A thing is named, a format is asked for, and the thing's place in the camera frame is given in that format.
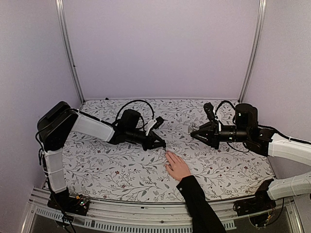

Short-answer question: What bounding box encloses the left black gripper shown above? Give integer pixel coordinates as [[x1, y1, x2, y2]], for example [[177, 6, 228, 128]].
[[127, 128, 167, 151]]

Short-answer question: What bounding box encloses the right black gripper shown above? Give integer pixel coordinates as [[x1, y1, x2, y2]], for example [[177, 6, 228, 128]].
[[191, 120, 250, 150]]

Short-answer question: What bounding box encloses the black sleeved forearm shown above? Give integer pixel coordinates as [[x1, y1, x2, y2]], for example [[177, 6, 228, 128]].
[[176, 175, 226, 233]]

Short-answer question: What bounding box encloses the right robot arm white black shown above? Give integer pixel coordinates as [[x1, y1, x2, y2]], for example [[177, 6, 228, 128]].
[[190, 102, 311, 212]]

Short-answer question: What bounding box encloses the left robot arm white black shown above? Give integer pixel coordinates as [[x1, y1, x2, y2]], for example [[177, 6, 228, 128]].
[[35, 101, 166, 211]]

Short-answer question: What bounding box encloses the person's bare hand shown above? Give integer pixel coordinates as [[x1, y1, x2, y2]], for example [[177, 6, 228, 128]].
[[165, 151, 191, 182]]

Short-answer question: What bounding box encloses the floral patterned table mat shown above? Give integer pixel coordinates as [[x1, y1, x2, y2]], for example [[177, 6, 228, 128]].
[[63, 100, 274, 202]]

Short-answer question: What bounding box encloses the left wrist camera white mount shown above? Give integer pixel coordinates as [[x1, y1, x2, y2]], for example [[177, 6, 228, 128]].
[[144, 116, 164, 135]]

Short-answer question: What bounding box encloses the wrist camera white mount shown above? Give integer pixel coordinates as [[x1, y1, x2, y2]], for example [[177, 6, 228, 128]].
[[144, 116, 164, 135], [203, 102, 221, 130]]

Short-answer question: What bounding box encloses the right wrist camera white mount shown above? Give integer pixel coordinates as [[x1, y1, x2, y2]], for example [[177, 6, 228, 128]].
[[203, 102, 221, 130]]

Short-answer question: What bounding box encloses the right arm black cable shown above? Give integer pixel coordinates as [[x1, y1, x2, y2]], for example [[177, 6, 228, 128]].
[[215, 100, 238, 117]]

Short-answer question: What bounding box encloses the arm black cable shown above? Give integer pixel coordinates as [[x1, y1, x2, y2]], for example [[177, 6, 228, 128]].
[[116, 99, 156, 129], [215, 100, 238, 117]]

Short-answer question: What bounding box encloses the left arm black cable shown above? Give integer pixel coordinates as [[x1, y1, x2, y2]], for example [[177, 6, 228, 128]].
[[116, 99, 156, 129]]

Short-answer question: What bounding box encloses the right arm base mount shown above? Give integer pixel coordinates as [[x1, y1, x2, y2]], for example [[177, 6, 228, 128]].
[[233, 179, 276, 216]]

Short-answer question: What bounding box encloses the front aluminium slotted rail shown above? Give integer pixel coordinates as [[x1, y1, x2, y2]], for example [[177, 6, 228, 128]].
[[20, 188, 304, 233]]

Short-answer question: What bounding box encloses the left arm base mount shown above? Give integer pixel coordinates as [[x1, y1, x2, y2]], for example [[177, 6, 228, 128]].
[[47, 189, 90, 216]]

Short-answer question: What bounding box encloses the right aluminium frame post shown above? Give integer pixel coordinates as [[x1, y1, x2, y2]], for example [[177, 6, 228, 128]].
[[238, 0, 267, 103]]

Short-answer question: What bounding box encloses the aluminium frame post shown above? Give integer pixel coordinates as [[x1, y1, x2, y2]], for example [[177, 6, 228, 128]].
[[238, 0, 267, 103], [55, 0, 85, 104]]

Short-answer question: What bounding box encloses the left aluminium frame post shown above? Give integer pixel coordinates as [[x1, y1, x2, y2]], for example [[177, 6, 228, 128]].
[[55, 0, 85, 104]]

